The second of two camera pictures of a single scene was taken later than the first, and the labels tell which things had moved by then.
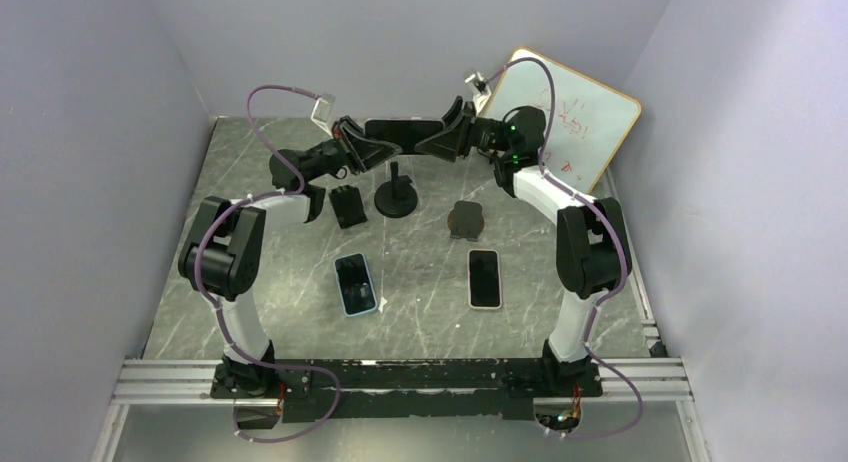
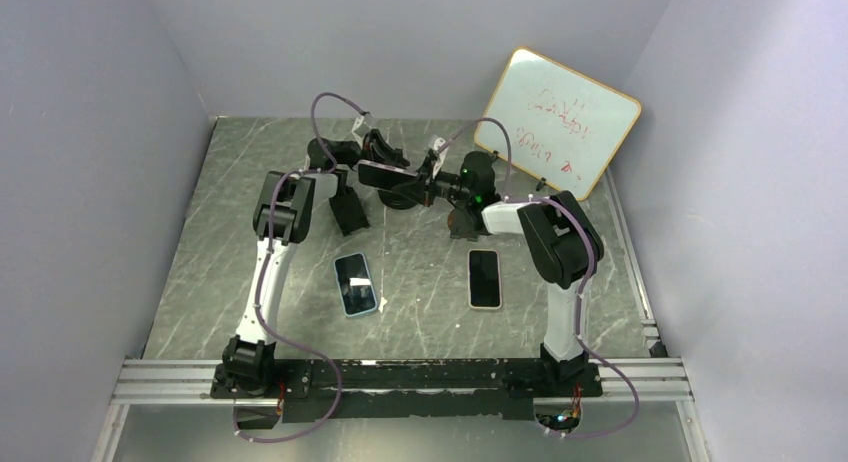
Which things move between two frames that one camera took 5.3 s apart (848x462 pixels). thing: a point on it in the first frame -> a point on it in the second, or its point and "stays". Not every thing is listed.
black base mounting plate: x=404 y=389 stays
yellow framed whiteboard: x=585 y=122 stays
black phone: x=406 y=133 -> x=382 y=175
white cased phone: x=484 y=279 stays
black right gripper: x=451 y=144 -> x=421 y=190
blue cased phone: x=355 y=284 stays
